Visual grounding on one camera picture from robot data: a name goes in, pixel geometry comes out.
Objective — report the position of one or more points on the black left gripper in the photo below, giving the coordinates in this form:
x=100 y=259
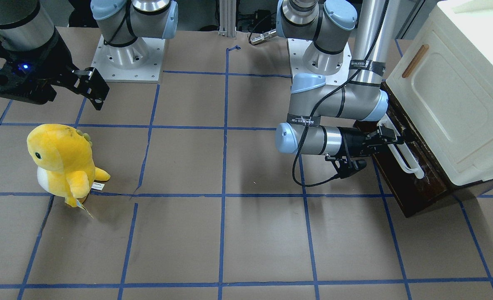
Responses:
x=352 y=142

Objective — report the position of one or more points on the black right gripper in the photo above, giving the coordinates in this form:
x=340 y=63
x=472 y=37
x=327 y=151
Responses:
x=51 y=59

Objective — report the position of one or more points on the white plastic drawer handle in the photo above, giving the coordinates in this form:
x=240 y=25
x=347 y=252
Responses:
x=401 y=152

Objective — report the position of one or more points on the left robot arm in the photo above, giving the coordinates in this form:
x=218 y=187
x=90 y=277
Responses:
x=330 y=25

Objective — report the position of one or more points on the cream white cabinet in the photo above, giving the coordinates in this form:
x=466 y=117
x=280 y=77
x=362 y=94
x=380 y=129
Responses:
x=444 y=83

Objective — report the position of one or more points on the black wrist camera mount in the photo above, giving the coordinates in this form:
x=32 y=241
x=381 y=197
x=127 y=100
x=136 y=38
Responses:
x=345 y=168

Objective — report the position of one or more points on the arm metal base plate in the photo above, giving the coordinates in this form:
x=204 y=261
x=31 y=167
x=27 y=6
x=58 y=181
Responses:
x=139 y=62
x=311 y=68

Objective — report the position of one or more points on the aluminium profile post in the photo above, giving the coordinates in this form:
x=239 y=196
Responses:
x=227 y=18

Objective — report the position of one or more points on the silver cable connector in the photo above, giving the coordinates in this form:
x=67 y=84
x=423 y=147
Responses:
x=264 y=37

